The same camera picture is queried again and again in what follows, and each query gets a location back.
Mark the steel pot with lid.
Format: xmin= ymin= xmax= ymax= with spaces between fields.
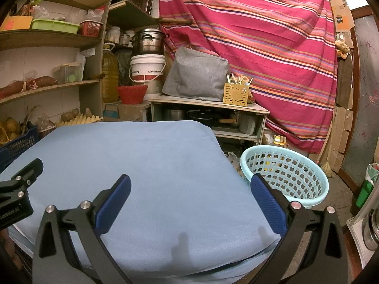
xmin=131 ymin=28 xmax=166 ymax=56

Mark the small steel pot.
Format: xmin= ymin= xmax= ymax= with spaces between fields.
xmin=164 ymin=109 xmax=185 ymax=122

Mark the flattened cardboard sheet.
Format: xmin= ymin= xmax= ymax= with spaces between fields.
xmin=329 ymin=0 xmax=354 ymax=33

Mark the black pan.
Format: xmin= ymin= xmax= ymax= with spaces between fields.
xmin=186 ymin=109 xmax=220 ymax=122

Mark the clear plastic container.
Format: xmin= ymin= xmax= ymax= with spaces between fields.
xmin=53 ymin=62 xmax=83 ymax=84

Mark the glass jar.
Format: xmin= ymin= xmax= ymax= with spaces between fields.
xmin=108 ymin=26 xmax=121 ymax=43
xmin=120 ymin=30 xmax=135 ymax=47

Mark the green plastic tray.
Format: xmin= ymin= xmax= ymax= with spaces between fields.
xmin=31 ymin=18 xmax=81 ymax=34

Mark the narrow wooden shelf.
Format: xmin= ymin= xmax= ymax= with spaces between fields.
xmin=107 ymin=0 xmax=160 ymax=49

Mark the yellow utensil holder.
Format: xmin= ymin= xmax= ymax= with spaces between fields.
xmin=223 ymin=82 xmax=249 ymax=107

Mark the red woven bowl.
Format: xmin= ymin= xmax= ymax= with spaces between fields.
xmin=116 ymin=85 xmax=149 ymax=105

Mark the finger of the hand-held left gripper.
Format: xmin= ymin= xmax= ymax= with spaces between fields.
xmin=12 ymin=158 xmax=44 ymax=188

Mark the white pot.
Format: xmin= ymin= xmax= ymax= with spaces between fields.
xmin=239 ymin=115 xmax=257 ymax=135

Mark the white plastic bucket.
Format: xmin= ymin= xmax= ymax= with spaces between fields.
xmin=129 ymin=54 xmax=167 ymax=83

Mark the cardboard box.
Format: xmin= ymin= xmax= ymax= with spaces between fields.
xmin=103 ymin=101 xmax=151 ymax=122

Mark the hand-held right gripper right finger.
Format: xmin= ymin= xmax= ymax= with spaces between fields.
xmin=249 ymin=173 xmax=349 ymax=284

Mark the wooden side table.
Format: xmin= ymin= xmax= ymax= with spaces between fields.
xmin=148 ymin=95 xmax=271 ymax=151

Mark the yellow oil bottle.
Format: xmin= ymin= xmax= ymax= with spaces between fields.
xmin=101 ymin=43 xmax=120 ymax=103

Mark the stack of cardboard pieces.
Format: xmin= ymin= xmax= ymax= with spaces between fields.
xmin=318 ymin=106 xmax=354 ymax=173

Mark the pan with wooden handle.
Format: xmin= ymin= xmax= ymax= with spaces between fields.
xmin=219 ymin=118 xmax=240 ymax=129

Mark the blue plastic crate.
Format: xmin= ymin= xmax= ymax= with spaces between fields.
xmin=0 ymin=124 xmax=39 ymax=172

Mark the yellow box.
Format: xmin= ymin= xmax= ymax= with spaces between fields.
xmin=0 ymin=16 xmax=33 ymax=31

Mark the wooden shelf unit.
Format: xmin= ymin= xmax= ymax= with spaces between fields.
xmin=0 ymin=0 xmax=111 ymax=125

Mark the yellow egg tray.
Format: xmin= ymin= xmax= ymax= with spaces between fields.
xmin=56 ymin=115 xmax=104 ymax=127

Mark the grey fabric bag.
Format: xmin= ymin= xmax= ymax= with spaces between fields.
xmin=162 ymin=47 xmax=230 ymax=102

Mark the small red rimmed container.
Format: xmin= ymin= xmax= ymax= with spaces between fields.
xmin=37 ymin=120 xmax=57 ymax=139

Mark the bundle of chopsticks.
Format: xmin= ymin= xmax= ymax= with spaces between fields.
xmin=226 ymin=73 xmax=253 ymax=86

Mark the wicker basket of potatoes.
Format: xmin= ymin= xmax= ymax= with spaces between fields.
xmin=0 ymin=117 xmax=21 ymax=145

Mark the small red basket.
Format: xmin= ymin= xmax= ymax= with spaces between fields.
xmin=79 ymin=20 xmax=104 ymax=38

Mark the sweet potato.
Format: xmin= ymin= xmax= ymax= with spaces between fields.
xmin=27 ymin=76 xmax=57 ymax=89
xmin=0 ymin=81 xmax=27 ymax=99

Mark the green bag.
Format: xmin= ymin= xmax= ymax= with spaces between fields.
xmin=354 ymin=163 xmax=379 ymax=209

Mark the light blue plastic basket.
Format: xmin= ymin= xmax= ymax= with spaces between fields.
xmin=240 ymin=146 xmax=330 ymax=209

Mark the striped pink cloth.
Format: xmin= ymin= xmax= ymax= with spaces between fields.
xmin=158 ymin=0 xmax=339 ymax=154

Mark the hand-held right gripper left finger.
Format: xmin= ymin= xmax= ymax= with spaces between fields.
xmin=32 ymin=174 xmax=132 ymax=284

